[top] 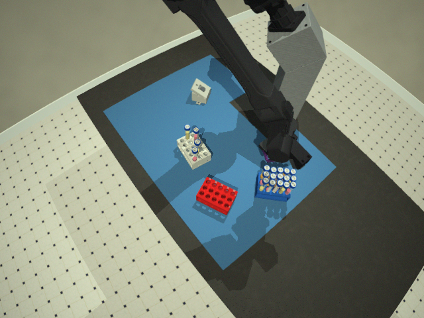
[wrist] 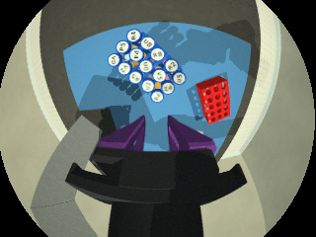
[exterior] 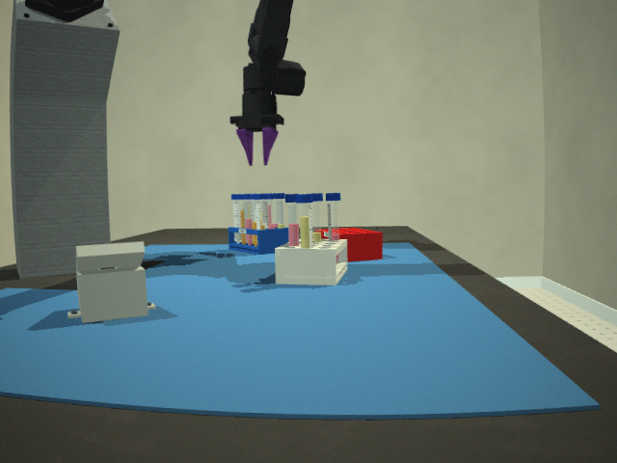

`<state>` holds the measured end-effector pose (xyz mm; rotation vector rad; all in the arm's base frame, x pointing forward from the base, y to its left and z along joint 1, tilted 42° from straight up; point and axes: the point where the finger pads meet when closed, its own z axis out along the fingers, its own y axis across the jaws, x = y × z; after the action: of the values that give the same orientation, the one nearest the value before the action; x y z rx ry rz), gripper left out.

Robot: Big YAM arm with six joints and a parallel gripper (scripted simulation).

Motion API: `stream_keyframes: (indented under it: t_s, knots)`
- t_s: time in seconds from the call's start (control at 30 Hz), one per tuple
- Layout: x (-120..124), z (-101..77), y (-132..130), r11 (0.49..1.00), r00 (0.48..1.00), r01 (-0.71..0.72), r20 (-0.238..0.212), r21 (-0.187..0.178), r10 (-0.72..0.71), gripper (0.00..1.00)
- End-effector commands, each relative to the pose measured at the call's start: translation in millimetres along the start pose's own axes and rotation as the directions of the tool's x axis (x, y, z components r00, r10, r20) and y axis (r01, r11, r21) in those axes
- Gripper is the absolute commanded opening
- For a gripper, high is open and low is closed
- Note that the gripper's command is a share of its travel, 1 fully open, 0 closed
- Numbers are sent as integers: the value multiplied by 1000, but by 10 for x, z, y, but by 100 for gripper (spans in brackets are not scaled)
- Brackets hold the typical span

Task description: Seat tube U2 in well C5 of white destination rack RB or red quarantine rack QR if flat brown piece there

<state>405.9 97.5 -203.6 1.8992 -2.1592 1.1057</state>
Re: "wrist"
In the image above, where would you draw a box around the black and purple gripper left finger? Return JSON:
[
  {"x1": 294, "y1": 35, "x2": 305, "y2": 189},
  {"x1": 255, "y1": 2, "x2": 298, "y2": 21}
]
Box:
[{"x1": 96, "y1": 116, "x2": 146, "y2": 151}]

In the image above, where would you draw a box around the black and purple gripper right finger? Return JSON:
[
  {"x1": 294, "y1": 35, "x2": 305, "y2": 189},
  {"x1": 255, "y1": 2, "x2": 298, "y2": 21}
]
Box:
[{"x1": 167, "y1": 115, "x2": 217, "y2": 154}]

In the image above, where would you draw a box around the blue bench mat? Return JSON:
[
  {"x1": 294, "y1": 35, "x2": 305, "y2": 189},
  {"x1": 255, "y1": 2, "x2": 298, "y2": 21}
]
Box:
[{"x1": 63, "y1": 22, "x2": 251, "y2": 157}]

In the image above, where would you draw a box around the blue test tube rack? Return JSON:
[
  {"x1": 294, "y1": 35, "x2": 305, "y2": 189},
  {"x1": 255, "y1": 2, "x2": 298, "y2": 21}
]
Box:
[{"x1": 132, "y1": 32, "x2": 183, "y2": 80}]

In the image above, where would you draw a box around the red tube rack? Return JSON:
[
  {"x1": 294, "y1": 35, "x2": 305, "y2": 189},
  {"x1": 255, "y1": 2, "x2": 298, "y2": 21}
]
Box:
[{"x1": 196, "y1": 76, "x2": 230, "y2": 124}]

